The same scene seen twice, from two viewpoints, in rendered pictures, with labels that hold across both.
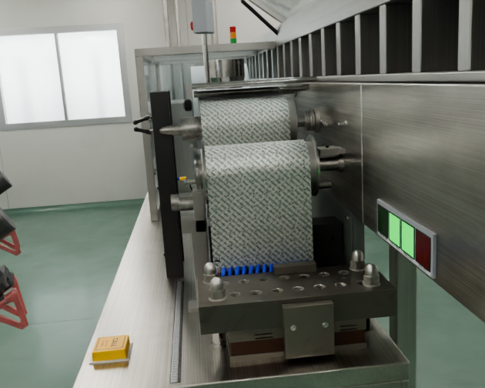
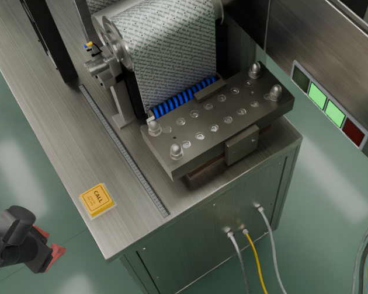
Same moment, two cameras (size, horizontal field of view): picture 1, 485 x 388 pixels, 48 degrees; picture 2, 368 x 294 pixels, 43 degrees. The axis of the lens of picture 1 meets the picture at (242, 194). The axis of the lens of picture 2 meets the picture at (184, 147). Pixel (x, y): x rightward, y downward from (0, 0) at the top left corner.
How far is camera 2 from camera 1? 0.83 m
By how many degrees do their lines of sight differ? 51
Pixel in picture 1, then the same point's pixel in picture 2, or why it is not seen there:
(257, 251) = (176, 86)
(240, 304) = (198, 156)
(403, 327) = (259, 58)
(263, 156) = (174, 21)
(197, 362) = (167, 188)
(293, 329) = (234, 152)
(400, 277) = not seen: hidden behind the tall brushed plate
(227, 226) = (152, 82)
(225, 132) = not seen: outside the picture
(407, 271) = not seen: hidden behind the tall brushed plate
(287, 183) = (197, 33)
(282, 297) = (223, 137)
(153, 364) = (138, 202)
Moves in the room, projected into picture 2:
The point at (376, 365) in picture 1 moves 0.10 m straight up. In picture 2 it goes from (284, 147) to (288, 129)
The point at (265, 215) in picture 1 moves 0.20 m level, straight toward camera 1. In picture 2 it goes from (180, 62) to (216, 119)
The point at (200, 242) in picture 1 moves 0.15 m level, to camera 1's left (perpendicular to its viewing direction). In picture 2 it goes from (120, 87) to (69, 110)
